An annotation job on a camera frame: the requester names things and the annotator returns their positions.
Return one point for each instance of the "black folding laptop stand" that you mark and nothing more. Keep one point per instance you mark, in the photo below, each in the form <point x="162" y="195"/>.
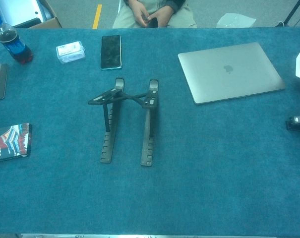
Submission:
<point x="147" y="138"/>

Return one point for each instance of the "silver apple laptop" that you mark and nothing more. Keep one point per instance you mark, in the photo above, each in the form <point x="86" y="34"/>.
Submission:
<point x="229" y="72"/>

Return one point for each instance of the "white metal panel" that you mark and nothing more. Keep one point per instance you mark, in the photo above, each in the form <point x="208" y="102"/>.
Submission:
<point x="16" y="10"/>

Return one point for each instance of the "teal table cloth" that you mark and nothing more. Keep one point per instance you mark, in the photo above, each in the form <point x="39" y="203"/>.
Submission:
<point x="189" y="173"/>

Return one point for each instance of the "clear plastic box purple label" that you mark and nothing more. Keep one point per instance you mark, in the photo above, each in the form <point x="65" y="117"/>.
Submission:
<point x="70" y="52"/>

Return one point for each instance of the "seated person beige trousers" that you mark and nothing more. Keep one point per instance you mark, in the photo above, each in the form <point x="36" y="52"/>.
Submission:
<point x="130" y="12"/>

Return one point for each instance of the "white plastic bag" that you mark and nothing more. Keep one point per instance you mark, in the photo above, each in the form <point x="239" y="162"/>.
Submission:
<point x="235" y="21"/>

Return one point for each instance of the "brown cardboard box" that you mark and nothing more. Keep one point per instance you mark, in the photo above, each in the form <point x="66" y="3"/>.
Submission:
<point x="50" y="23"/>

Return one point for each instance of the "red blue illustrated book box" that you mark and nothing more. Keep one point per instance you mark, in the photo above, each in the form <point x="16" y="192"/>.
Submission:
<point x="11" y="141"/>

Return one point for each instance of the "black stapler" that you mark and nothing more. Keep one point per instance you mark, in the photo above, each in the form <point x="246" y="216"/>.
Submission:
<point x="298" y="123"/>

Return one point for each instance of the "cola bottle blue cap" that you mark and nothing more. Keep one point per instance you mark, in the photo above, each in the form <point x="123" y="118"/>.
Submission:
<point x="13" y="44"/>

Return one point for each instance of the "black tripod leg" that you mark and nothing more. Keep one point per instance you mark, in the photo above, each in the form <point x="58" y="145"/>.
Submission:
<point x="292" y="13"/>

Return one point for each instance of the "aluminium frame rail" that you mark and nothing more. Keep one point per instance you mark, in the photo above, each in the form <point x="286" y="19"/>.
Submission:
<point x="139" y="236"/>

